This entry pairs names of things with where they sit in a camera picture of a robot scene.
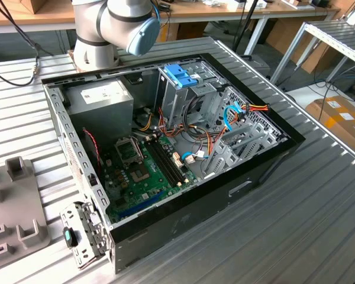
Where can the grey parts rack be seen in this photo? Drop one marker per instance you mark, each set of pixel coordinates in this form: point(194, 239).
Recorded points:
point(14, 201)

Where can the black case fan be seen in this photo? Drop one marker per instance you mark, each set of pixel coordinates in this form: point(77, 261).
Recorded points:
point(90, 148)

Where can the brown box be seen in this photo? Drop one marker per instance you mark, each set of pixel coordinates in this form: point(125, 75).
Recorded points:
point(32, 6)

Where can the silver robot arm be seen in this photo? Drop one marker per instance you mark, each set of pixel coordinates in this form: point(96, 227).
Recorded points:
point(94, 29)

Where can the metal disk bay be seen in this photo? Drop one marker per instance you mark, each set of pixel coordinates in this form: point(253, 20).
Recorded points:
point(227, 158)

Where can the black tripod stand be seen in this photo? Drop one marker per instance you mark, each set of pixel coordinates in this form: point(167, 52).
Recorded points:
point(245, 20)

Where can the brown cardboard sheet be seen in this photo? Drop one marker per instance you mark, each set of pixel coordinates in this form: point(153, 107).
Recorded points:
point(287, 32)

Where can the metal drive cage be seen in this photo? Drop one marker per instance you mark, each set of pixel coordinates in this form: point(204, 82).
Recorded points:
point(177, 103)

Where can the grey power supply unit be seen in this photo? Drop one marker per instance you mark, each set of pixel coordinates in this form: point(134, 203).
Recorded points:
point(100, 118)

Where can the blue expansion slot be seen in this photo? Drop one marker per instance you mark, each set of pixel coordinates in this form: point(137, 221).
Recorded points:
point(141, 205)

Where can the cardboard box with labels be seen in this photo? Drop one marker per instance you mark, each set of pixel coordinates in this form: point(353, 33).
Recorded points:
point(337, 124)

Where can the thin metal locking lever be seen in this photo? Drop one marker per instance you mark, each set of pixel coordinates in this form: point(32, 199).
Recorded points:
point(140, 152)

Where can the green motherboard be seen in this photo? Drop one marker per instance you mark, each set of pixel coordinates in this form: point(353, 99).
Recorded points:
point(154, 189)

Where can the blue plastic drive latch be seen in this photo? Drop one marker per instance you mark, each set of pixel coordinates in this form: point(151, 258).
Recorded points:
point(177, 77)

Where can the metal expansion card bracket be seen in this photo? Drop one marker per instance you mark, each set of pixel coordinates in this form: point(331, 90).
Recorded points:
point(88, 233)

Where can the black open PC case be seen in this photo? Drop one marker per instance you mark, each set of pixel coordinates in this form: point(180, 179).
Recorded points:
point(195, 213)

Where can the black RAM slot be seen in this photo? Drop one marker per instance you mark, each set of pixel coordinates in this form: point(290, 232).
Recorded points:
point(167, 162)
point(160, 164)
point(170, 160)
point(164, 163)

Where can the wooden desk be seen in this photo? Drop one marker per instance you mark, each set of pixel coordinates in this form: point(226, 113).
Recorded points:
point(284, 12)

